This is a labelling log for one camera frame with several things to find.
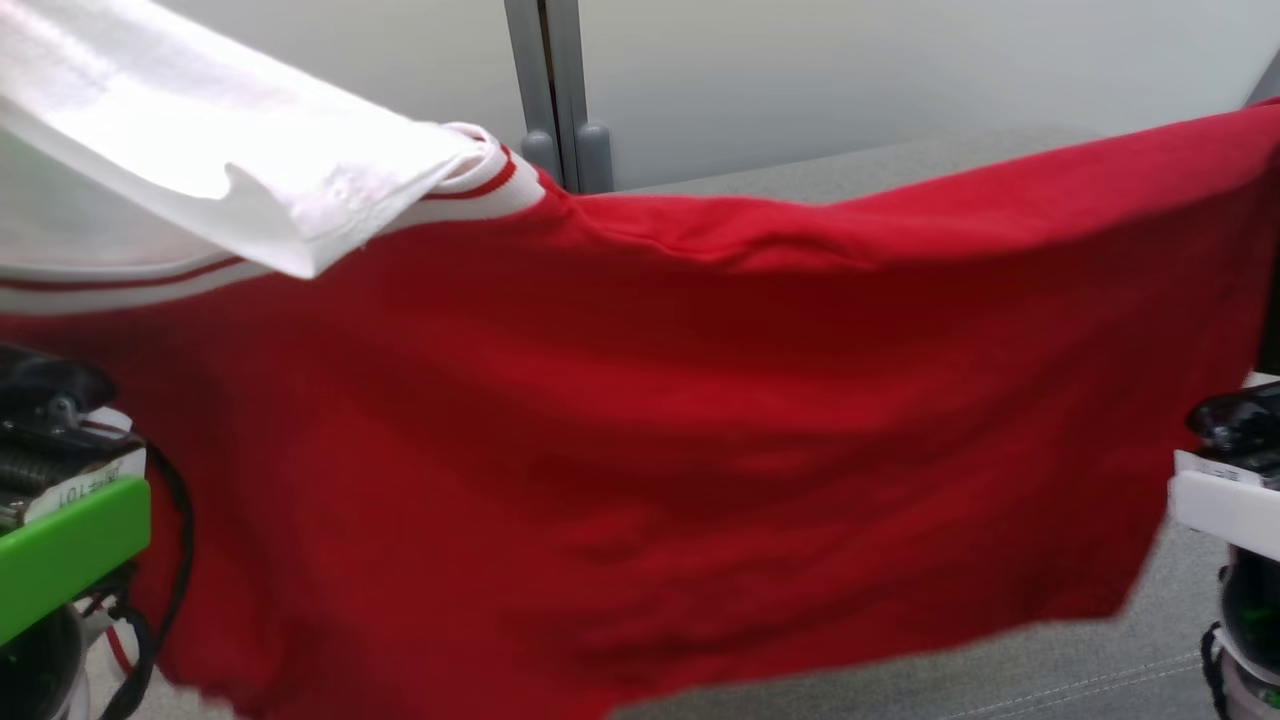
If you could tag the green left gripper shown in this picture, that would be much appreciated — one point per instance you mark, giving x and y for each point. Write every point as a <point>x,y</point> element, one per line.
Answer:
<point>70,555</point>

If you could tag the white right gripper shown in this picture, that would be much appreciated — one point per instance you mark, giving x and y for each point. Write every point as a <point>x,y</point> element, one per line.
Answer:
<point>1230,510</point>

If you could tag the red jersey with white sleeves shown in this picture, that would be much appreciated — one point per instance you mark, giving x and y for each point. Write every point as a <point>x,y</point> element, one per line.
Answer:
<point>650,420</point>

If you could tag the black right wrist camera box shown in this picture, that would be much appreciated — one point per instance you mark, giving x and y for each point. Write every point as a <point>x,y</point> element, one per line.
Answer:
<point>1240,425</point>

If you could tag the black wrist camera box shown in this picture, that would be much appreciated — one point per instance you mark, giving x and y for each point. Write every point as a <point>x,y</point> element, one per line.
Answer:
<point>1240,425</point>
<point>45,385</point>

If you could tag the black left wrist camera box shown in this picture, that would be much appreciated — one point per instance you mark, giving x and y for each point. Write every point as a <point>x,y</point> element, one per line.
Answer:
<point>45,385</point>

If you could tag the grey metal partition post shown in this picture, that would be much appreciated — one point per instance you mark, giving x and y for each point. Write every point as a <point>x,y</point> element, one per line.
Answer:
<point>560,80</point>

